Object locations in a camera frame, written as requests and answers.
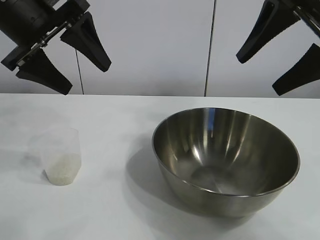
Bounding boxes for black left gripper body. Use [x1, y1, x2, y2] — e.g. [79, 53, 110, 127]
[0, 0, 91, 72]

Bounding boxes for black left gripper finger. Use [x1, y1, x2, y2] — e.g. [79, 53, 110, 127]
[60, 11, 112, 72]
[15, 46, 74, 96]

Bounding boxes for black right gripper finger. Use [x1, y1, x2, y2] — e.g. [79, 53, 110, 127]
[271, 42, 320, 97]
[235, 0, 301, 64]

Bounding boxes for white rice grains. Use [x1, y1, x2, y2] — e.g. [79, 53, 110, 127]
[46, 152, 82, 186]

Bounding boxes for clear plastic measuring cup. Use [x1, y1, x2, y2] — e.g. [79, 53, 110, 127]
[27, 127, 83, 186]

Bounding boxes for stainless steel mixing bowl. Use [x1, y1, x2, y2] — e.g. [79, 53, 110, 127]
[151, 107, 301, 218]

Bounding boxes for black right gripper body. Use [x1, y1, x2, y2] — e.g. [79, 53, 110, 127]
[287, 0, 320, 38]

